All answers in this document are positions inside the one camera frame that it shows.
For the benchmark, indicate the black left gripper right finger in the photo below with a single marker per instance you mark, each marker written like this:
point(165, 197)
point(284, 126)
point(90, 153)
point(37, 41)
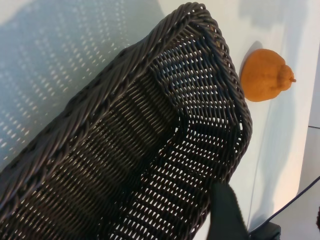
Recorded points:
point(318, 216)

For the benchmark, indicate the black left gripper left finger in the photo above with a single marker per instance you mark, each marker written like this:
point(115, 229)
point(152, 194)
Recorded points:
point(227, 215)

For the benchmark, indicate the dark brown woven basket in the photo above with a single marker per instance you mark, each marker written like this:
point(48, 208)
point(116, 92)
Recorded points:
point(112, 150)

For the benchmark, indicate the orange fruit with knob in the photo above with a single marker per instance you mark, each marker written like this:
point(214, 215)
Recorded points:
point(262, 77)

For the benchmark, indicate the black box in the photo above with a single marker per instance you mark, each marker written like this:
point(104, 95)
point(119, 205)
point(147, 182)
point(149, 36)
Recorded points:
point(273, 232)

